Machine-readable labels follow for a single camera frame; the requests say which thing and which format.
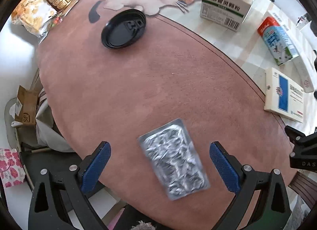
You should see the long white toothpaste box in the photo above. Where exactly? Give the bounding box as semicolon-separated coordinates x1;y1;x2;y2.
266;8;316;93

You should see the silver pill blister pack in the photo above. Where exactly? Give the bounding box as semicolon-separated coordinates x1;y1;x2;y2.
138;118;210;200

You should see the white green medicine box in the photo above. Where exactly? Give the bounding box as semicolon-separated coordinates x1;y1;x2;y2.
200;0;253;32

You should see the dark wooden chair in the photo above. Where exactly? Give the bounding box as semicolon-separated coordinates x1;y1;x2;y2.
289;172;317;209

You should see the pink floral bag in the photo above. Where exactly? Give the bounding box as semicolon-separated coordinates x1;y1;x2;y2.
0;148;26;188

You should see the white blue medicine box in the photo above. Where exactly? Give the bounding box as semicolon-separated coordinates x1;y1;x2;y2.
264;67;304;123

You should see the cardboard box on floor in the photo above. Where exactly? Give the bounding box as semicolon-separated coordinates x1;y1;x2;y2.
14;86;39;126

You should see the red blue milk carton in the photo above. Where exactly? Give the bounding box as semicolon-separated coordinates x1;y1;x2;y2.
257;16;299;66

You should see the cat pattern table mat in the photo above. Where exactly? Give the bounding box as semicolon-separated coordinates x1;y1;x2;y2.
36;0;297;229

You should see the black plastic lid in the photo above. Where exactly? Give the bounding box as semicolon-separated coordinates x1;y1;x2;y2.
101;9;147;49

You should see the yellow chips bag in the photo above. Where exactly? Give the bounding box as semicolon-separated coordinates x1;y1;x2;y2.
11;0;57;37

